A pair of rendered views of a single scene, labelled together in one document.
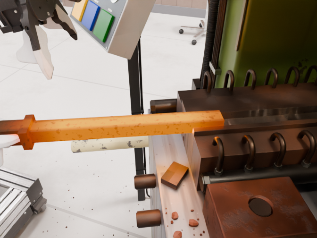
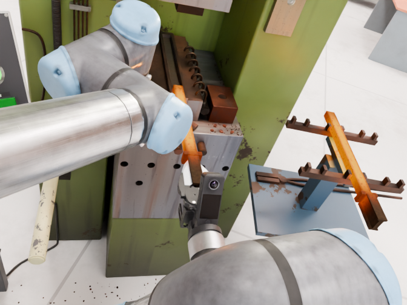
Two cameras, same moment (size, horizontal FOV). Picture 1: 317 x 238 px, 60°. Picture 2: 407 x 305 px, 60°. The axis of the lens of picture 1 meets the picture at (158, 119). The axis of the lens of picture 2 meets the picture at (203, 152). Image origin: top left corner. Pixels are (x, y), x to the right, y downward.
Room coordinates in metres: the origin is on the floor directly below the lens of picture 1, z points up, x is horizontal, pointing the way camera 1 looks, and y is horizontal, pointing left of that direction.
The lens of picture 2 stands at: (0.47, 0.82, 1.59)
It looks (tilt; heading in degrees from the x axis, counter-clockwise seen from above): 41 degrees down; 254
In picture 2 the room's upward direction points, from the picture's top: 18 degrees clockwise
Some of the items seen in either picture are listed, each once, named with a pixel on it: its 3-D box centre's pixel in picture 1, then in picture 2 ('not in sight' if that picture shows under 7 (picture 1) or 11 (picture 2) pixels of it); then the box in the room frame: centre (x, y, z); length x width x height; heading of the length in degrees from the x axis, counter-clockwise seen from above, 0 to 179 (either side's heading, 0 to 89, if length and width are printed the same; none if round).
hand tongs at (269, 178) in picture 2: not in sight; (331, 186); (-0.28, -0.02, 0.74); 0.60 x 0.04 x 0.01; 0
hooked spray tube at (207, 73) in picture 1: (206, 91); not in sight; (0.48, -0.10, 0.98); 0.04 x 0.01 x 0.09; 7
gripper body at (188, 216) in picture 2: not in sight; (200, 216); (0.30, 0.36, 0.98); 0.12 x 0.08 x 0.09; 97
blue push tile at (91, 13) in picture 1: (91, 16); not in sight; (0.86, 0.20, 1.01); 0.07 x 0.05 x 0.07; 32
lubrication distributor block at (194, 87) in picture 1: (197, 88); not in sight; (0.77, -0.13, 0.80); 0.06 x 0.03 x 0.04; 7
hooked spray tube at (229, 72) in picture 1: (227, 89); not in sight; (0.48, -0.14, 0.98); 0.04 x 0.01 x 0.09; 7
